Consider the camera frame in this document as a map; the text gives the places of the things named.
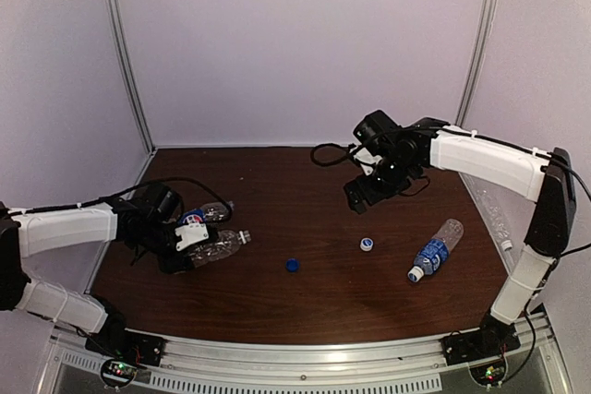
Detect clear unlabeled plastic bottle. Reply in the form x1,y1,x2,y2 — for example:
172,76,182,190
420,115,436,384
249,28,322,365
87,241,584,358
187,230,251,268

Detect Pepsi label plastic bottle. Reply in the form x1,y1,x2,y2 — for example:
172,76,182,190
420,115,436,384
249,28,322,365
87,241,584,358
177,201,234,226

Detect white bottle cap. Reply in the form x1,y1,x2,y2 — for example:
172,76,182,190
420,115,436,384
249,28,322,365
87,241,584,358
359,237,374,252

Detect blue label water bottle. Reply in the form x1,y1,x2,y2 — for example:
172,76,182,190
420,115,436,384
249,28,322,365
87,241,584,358
407,219,464,282

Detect blue bottle cap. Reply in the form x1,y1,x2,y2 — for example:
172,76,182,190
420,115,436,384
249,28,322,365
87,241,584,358
285,257,300,273

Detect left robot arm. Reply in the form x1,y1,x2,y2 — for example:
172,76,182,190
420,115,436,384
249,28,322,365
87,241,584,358
1,183,215,353

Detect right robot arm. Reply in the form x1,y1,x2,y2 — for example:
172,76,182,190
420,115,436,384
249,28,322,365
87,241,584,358
344,110,576,344

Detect left circuit board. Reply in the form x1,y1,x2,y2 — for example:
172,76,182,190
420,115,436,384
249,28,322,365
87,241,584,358
99,359,138,389

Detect circuit board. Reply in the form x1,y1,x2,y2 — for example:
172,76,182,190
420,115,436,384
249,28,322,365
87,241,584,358
468,358,508,388
99,359,138,389

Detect right circuit board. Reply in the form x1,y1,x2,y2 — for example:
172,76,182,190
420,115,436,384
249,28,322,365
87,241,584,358
468,358,508,388

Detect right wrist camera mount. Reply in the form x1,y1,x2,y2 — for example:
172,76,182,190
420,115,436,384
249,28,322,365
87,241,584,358
353,148,381,176

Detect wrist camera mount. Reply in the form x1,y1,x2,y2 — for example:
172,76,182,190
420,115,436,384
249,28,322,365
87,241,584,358
353,148,381,176
175,222,210,252

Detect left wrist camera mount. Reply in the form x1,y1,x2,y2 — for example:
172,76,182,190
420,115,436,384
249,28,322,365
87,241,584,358
175,222,210,252

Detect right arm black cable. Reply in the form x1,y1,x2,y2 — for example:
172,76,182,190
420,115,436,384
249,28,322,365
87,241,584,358
311,124,591,204

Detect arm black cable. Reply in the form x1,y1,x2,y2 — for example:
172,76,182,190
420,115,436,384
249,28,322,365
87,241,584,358
0,176,235,233
311,124,591,204

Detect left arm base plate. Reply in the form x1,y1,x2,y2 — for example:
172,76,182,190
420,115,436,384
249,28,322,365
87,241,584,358
85,329,166,366

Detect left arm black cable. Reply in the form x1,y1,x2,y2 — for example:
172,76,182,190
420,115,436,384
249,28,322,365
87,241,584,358
0,176,235,233

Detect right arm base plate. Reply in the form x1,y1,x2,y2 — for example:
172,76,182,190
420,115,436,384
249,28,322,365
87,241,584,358
440,329,521,365

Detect front aluminium rail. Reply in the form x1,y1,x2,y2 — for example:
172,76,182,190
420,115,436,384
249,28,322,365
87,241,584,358
48,315,572,393

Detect right aluminium frame post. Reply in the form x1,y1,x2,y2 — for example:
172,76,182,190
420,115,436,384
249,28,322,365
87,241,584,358
455,0,498,126

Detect aluminium frame post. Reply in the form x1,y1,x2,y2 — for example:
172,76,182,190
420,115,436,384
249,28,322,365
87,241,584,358
105,0,156,154
455,0,498,126

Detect left aluminium frame post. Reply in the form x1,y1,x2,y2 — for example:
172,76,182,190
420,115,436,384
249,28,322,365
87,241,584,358
105,0,156,154

